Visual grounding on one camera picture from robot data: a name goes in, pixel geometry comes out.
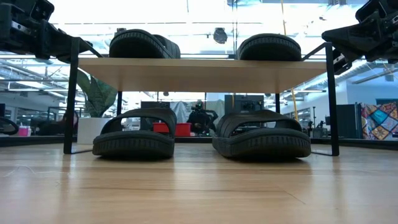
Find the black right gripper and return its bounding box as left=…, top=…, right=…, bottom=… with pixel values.
left=322, top=13, right=398, bottom=76

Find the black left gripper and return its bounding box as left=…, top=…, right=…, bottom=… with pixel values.
left=0, top=0, right=95, bottom=63

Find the black rubber slide sandal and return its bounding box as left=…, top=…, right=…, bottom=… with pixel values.
left=108, top=29, right=182, bottom=60
left=235, top=33, right=302, bottom=62
left=211, top=109, right=312, bottom=159
left=92, top=107, right=178, bottom=158

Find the black cabinet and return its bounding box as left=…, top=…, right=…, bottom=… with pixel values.
left=336, top=104, right=362, bottom=140

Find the green plant in white pot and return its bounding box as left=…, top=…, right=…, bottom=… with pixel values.
left=76, top=70, right=118, bottom=146

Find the colourful patchwork quilt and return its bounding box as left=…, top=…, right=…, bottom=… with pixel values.
left=360, top=101, right=398, bottom=141

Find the pink cup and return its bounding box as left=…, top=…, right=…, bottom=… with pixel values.
left=17, top=125, right=32, bottom=137

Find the round black ceiling lamp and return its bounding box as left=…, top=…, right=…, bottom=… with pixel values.
left=213, top=27, right=229, bottom=45

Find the red plastic bin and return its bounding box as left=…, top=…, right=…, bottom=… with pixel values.
left=152, top=122, right=192, bottom=138

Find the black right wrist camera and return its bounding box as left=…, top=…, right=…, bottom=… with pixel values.
left=355, top=0, right=388, bottom=23

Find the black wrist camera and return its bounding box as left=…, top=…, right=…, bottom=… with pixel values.
left=355, top=0, right=388, bottom=23
left=30, top=0, right=55, bottom=22

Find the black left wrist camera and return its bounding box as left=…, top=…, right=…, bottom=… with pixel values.
left=30, top=0, right=55, bottom=22

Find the yellow cable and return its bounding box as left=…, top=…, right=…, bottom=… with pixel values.
left=280, top=0, right=300, bottom=123

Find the black aluminium table frame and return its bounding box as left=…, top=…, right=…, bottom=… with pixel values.
left=0, top=136, right=398, bottom=147

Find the wooden shelf black metal frame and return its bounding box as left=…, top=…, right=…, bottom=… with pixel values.
left=63, top=37, right=340, bottom=157

